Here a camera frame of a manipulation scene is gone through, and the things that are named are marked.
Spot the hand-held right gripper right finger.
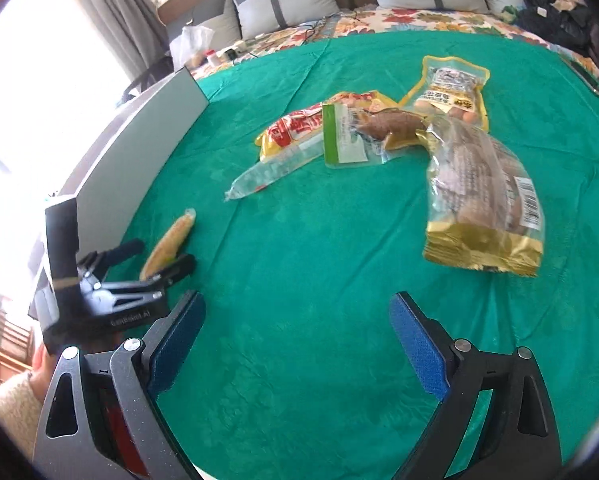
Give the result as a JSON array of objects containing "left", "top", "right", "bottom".
[{"left": 388, "top": 291, "right": 563, "bottom": 480}]

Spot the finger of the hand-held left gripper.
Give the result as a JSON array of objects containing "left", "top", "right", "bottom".
[
  {"left": 147, "top": 253, "right": 197, "bottom": 293},
  {"left": 80, "top": 238, "right": 146, "bottom": 283}
]

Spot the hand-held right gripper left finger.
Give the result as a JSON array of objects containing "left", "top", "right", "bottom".
[{"left": 32, "top": 290, "right": 208, "bottom": 480}]

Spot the vacuum-packed corn cob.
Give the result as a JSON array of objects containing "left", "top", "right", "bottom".
[{"left": 138, "top": 208, "right": 197, "bottom": 281}]

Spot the white cardboard box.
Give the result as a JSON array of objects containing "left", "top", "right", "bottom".
[{"left": 27, "top": 66, "right": 210, "bottom": 321}]

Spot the red yellow snack packet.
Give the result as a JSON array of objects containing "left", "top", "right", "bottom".
[{"left": 256, "top": 90, "right": 385, "bottom": 163}]

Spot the yellow-bordered peanut packet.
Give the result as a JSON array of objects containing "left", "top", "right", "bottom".
[{"left": 398, "top": 55, "right": 491, "bottom": 133}]

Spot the person's left forearm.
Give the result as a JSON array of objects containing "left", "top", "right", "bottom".
[{"left": 0, "top": 345, "right": 55, "bottom": 443}]

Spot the wooden slatted chair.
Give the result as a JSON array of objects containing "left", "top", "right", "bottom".
[{"left": 0, "top": 294, "right": 36, "bottom": 393}]

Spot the clear plastic packet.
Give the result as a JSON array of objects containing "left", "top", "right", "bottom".
[{"left": 224, "top": 145, "right": 325, "bottom": 203}]

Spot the green tablecloth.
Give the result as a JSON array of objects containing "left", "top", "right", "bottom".
[{"left": 100, "top": 30, "right": 599, "bottom": 480}]

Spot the gold clear bread bag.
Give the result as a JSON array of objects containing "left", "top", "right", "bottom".
[{"left": 422, "top": 115, "right": 545, "bottom": 278}]

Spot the dark wooden chair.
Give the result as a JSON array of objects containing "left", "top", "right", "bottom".
[{"left": 122, "top": 55, "right": 175, "bottom": 106}]

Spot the green-label clear meat packet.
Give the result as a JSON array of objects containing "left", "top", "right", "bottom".
[{"left": 322, "top": 101, "right": 430, "bottom": 170}]

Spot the clear plastic bag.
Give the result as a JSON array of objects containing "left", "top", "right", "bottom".
[{"left": 170, "top": 24, "right": 215, "bottom": 68}]

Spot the white power strip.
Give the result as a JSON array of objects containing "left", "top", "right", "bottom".
[{"left": 222, "top": 40, "right": 260, "bottom": 59}]

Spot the grey curtain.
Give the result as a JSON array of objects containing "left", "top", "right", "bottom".
[{"left": 50, "top": 0, "right": 173, "bottom": 86}]

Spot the smartphone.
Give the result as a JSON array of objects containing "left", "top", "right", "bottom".
[{"left": 559, "top": 55, "right": 599, "bottom": 106}]

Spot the floral bedsheet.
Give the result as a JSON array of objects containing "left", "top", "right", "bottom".
[{"left": 190, "top": 2, "right": 599, "bottom": 96}]

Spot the black jacket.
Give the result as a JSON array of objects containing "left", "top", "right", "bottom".
[{"left": 514, "top": 0, "right": 599, "bottom": 61}]

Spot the black cable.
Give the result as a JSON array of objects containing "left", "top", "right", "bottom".
[{"left": 244, "top": 12, "right": 375, "bottom": 58}]

